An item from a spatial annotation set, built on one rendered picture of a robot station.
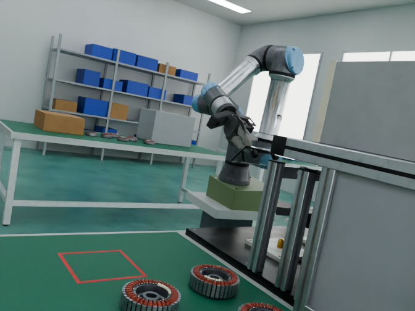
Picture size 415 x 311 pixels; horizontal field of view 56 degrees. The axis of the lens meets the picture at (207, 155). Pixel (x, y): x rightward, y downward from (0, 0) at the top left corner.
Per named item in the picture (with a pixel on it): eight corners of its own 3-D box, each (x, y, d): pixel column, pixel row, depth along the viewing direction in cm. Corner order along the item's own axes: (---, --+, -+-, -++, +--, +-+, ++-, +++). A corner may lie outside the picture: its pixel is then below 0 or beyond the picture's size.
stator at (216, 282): (195, 273, 96) (197, 258, 95) (239, 285, 93) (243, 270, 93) (182, 291, 85) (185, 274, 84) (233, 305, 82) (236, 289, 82)
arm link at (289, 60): (254, 163, 185) (281, 48, 179) (280, 172, 175) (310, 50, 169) (238, 163, 177) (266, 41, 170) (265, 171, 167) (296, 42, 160)
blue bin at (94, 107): (75, 111, 714) (78, 95, 711) (98, 115, 739) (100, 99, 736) (83, 113, 681) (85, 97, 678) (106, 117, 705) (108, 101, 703)
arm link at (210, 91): (222, 87, 151) (210, 76, 145) (235, 103, 144) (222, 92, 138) (207, 102, 153) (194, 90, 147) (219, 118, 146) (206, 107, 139)
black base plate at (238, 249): (184, 234, 125) (186, 227, 125) (315, 230, 162) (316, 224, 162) (294, 308, 87) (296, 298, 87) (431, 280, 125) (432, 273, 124)
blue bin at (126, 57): (105, 61, 728) (107, 49, 726) (126, 66, 751) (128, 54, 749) (112, 60, 693) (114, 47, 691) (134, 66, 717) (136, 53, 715)
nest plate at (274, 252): (244, 242, 120) (245, 239, 120) (278, 240, 129) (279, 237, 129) (279, 262, 108) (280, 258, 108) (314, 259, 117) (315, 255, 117)
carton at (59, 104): (49, 107, 687) (50, 97, 685) (69, 110, 708) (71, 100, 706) (54, 109, 655) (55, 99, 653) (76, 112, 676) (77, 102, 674)
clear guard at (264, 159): (230, 161, 122) (234, 142, 121) (284, 167, 136) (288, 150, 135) (312, 187, 95) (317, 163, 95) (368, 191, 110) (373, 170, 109)
